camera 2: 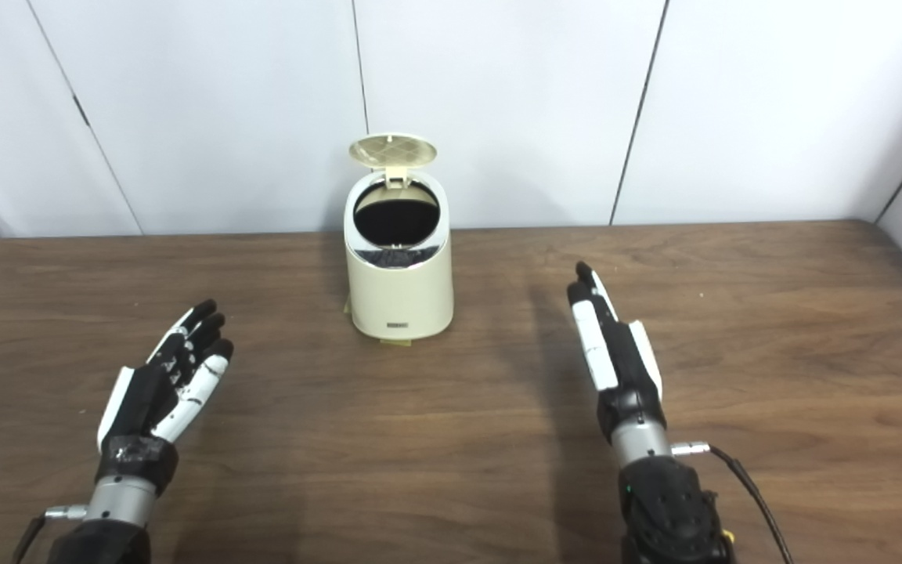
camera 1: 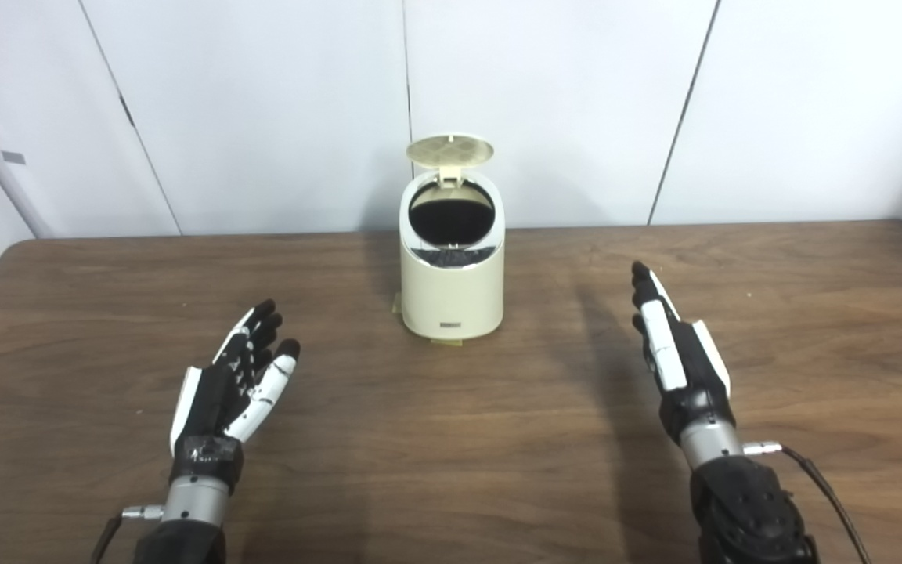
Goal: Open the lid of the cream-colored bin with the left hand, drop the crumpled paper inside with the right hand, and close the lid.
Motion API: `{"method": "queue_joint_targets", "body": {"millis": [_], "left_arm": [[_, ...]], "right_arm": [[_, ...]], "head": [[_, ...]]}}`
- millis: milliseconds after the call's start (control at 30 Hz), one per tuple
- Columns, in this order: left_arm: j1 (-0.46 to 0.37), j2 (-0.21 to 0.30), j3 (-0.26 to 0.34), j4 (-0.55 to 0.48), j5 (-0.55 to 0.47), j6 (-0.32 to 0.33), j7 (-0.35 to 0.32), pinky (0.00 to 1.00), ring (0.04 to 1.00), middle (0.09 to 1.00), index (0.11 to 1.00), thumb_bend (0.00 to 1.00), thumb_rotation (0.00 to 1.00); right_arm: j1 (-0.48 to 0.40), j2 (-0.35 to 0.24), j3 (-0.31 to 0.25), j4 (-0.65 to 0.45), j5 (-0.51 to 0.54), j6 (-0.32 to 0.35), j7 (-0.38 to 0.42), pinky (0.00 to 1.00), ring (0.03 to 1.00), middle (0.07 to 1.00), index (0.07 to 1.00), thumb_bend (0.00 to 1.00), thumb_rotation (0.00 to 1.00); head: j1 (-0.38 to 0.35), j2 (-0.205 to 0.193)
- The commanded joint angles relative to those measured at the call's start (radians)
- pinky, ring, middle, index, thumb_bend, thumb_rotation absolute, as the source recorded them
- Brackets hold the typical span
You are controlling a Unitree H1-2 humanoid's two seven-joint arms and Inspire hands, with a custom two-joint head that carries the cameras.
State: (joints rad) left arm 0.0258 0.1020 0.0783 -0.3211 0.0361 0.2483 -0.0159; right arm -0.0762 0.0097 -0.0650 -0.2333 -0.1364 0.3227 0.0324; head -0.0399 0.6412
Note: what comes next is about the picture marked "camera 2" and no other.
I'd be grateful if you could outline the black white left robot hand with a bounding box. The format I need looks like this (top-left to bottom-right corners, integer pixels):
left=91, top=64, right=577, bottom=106
left=96, top=299, right=234, bottom=496

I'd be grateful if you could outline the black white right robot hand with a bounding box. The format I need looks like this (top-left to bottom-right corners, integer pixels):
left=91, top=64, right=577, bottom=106
left=566, top=261, right=667, bottom=447

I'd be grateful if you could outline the cream-colored desktop bin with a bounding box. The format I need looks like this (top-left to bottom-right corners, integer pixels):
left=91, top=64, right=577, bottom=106
left=344, top=133, right=454, bottom=342

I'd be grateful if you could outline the round cream bin lid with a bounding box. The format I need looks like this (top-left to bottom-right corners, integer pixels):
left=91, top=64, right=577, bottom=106
left=348, top=133, right=438, bottom=187

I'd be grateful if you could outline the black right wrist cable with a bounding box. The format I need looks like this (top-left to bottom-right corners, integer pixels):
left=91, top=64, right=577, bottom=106
left=670, top=441, right=795, bottom=564

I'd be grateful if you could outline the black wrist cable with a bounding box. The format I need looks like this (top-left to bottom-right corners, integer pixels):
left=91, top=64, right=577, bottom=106
left=670, top=441, right=795, bottom=564
left=11, top=505, right=88, bottom=564

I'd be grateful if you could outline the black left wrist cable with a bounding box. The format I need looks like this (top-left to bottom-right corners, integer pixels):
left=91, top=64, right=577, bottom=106
left=11, top=505, right=88, bottom=564

